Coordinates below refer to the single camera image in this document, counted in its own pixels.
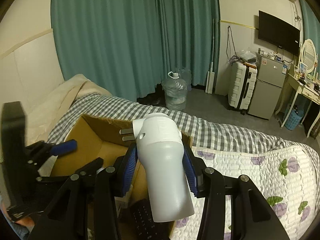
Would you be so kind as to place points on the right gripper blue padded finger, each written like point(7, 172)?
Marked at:
point(114, 181)
point(251, 215)

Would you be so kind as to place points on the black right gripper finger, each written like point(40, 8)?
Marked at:
point(89, 171)

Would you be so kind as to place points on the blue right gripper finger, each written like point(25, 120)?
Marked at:
point(39, 152)

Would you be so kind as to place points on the black tv remote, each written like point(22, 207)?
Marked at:
point(145, 227)

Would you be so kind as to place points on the white plug-in device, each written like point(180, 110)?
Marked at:
point(160, 150)

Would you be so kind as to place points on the person's left hand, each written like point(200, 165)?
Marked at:
point(26, 222)

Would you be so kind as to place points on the cream pillow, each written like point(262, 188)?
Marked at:
point(43, 117)

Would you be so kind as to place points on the floral quilted bedspread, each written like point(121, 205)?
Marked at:
point(288, 178)

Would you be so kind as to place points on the grey checked bed sheet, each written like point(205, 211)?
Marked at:
point(221, 137)

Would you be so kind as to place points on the blue laundry basket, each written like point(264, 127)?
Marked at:
point(294, 117)

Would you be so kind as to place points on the clear water jug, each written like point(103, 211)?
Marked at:
point(175, 90)

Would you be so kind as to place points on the green curtain left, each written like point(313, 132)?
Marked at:
point(129, 46)

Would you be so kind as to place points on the green curtain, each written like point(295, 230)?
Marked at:
point(311, 25)
point(129, 46)

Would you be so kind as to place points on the white dressing table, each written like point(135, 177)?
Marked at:
point(297, 94)

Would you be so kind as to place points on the white suitcase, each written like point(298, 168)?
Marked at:
point(241, 87)

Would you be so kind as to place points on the white mop pole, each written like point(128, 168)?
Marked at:
point(210, 73)

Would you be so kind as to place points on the silver mini fridge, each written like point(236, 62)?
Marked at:
point(270, 80)

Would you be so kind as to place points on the oval vanity mirror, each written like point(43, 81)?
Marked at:
point(307, 57)

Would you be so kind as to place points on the green curtain right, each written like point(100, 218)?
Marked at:
point(311, 25)

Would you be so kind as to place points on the black wall television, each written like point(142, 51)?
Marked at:
point(278, 32)

